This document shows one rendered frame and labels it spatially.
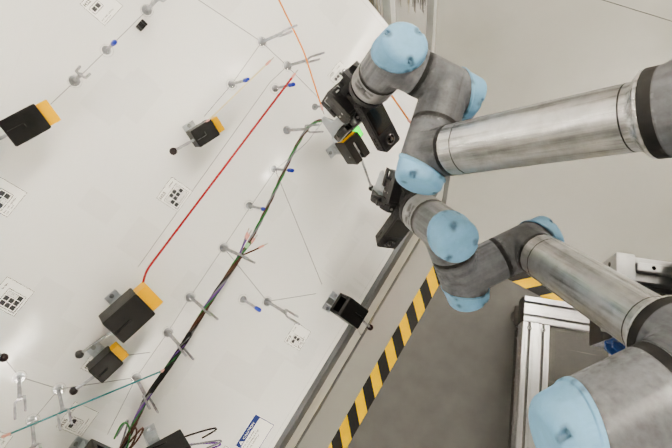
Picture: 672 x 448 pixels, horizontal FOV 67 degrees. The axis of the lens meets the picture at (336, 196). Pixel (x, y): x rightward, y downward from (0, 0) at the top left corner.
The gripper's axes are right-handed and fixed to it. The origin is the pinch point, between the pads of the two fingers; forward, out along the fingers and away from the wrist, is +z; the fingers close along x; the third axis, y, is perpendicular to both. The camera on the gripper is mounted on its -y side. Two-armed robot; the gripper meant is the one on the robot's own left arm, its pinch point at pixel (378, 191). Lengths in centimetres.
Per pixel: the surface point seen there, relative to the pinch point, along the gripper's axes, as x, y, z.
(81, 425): 53, -47, -17
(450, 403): -67, -85, 39
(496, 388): -82, -76, 36
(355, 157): 7.7, 6.8, -1.5
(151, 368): 42, -38, -12
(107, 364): 50, -32, -20
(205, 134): 39.0, 7.1, -7.0
